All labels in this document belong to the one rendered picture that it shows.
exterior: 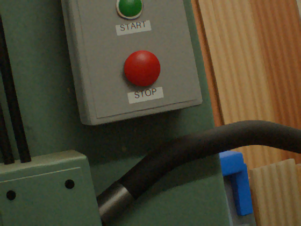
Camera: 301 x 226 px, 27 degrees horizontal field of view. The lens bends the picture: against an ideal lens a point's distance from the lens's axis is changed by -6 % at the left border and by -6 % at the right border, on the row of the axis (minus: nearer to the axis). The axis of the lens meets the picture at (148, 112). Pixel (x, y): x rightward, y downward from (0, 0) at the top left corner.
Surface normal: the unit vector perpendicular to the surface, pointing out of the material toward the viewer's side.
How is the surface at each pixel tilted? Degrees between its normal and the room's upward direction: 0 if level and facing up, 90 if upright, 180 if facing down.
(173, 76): 90
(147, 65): 90
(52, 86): 90
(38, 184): 90
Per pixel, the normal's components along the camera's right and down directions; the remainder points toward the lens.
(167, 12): 0.24, 0.00
